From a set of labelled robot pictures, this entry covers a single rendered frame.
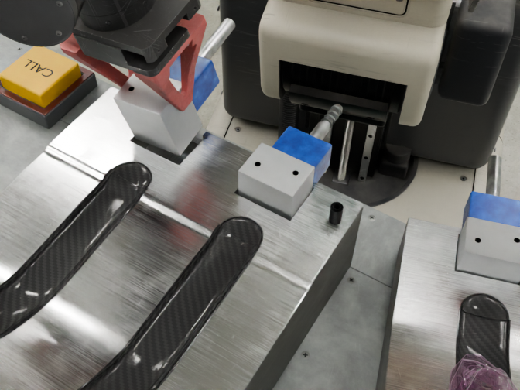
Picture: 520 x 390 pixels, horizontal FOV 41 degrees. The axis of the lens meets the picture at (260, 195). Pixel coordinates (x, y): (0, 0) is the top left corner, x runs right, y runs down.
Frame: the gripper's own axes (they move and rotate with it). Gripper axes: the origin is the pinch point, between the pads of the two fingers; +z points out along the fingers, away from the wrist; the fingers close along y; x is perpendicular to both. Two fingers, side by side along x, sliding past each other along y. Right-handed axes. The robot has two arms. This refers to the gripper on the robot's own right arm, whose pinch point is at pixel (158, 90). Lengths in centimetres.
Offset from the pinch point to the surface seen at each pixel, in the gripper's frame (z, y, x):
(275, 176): 3.7, 11.6, -1.7
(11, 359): 0.5, 4.5, -23.5
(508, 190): 110, 10, 76
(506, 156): 111, 6, 86
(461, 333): 12.5, 27.9, -3.9
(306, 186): 5.2, 13.6, -0.7
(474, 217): 11.9, 25.0, 5.8
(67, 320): 3.1, 4.4, -19.1
